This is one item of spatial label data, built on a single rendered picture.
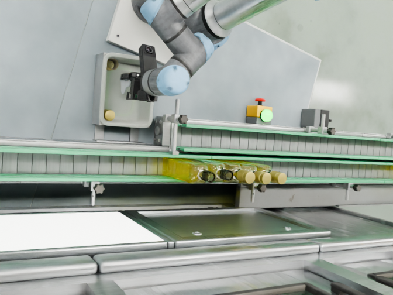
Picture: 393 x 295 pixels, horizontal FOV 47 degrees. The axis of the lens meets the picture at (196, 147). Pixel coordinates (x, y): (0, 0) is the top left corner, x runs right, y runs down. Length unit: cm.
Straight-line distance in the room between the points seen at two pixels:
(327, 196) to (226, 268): 99
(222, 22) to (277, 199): 71
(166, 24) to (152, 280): 63
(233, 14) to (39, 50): 59
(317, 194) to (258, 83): 49
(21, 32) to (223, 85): 72
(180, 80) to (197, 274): 49
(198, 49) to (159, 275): 60
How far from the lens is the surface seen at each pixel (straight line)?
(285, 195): 174
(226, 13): 134
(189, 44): 120
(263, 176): 131
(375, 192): 210
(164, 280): 90
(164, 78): 114
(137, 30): 154
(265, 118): 169
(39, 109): 146
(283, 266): 105
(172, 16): 118
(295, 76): 191
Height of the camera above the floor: 219
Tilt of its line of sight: 61 degrees down
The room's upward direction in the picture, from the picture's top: 100 degrees clockwise
